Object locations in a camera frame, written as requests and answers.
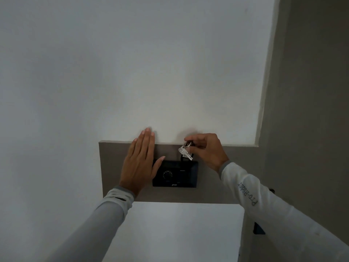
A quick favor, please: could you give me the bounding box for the person's left hand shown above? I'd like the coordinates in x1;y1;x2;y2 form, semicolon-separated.
119;128;166;198

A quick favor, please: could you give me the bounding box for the person's right hand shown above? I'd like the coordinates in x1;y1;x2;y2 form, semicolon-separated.
184;133;230;174

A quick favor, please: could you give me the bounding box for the person's left forearm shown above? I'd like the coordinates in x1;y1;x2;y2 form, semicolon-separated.
46;185;136;262

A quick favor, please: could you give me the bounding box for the person's right forearm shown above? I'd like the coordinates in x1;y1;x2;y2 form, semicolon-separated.
219;161;349;262

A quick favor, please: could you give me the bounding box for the key with clear cover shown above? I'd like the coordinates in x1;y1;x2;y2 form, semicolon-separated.
178;146;193;161

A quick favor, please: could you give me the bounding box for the black wall lock box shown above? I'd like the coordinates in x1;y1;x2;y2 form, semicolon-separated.
152;160;198;188

